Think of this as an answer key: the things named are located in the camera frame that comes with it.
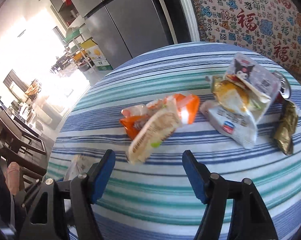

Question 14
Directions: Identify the white floral paper box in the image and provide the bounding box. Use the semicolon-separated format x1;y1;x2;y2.
63;154;95;181

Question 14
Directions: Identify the white burger snack bag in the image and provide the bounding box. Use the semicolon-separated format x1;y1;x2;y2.
199;75;271;148

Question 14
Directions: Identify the gold green foil wrapper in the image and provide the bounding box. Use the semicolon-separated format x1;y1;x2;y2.
273;100;300;155

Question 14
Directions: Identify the orange snack wrapper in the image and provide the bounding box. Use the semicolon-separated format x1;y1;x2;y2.
119;94;200;164

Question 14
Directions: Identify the Kuromi clear plastic tray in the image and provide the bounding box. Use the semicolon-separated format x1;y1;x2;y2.
224;53;281;103

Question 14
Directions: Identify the crushed red soda can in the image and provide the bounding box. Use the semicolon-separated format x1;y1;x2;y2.
273;71;291;103

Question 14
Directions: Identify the person's left hand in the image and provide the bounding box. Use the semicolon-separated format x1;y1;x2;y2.
5;162;20;196

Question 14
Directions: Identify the dark wooden chair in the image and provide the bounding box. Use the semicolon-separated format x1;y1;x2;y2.
0;103;47;184

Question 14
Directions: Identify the striped blue tablecloth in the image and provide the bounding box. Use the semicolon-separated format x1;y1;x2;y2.
47;42;301;239

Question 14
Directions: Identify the yellow cardboard box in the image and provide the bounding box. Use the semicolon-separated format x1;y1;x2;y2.
81;38;113;71

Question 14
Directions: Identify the white storage rack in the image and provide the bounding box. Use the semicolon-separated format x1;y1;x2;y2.
51;27;94;73

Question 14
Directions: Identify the grey multi-door refrigerator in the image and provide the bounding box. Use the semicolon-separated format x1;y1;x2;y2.
71;0;176;68

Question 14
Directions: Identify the patterned fu character blanket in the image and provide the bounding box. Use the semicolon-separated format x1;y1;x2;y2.
191;0;301;80

